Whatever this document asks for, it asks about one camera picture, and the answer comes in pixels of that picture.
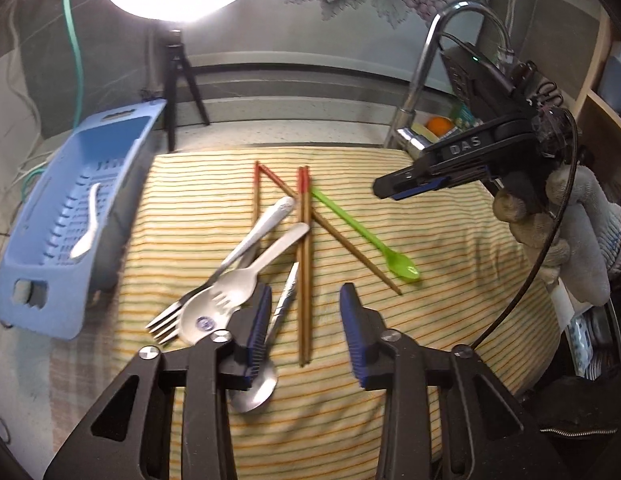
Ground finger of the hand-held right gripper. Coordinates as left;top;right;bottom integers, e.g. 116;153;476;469
373;160;491;202

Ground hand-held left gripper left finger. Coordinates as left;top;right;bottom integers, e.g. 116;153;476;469
43;282;274;480

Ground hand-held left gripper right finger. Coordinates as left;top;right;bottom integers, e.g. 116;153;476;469
339;282;574;480

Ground metal spoon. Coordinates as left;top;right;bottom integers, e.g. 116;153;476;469
226;261;300;414

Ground metal fork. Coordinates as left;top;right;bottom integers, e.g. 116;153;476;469
145;196;296;346

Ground blue plastic utensil rack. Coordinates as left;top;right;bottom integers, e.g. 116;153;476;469
0;99;168;342

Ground person's right hand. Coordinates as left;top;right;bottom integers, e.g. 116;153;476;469
493;165;621;306

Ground red-tipped wooden chopstick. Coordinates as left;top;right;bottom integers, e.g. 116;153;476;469
303;166;314;366
258;162;404;296
251;161;262;231

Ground metal spork with sticker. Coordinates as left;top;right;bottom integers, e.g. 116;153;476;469
180;284;241;346

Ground chrome faucet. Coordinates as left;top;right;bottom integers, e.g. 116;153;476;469
383;1;516;158

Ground green plastic spoon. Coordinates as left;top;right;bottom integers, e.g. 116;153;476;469
309;186;422;283

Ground striped cloth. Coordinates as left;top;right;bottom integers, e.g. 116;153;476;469
110;147;561;480

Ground white plastic fork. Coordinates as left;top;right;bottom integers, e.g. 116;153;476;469
225;222;311;306

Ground wooden shelf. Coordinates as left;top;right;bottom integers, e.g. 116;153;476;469
573;10;621;171

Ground white plastic spoon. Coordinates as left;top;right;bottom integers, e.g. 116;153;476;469
70;183;102;261

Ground black tripod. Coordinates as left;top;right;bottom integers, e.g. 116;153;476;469
163;30;211;153

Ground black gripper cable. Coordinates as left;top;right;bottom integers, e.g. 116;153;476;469
471;107;581;348

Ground green cable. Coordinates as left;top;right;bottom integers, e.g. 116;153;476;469
59;0;87;121

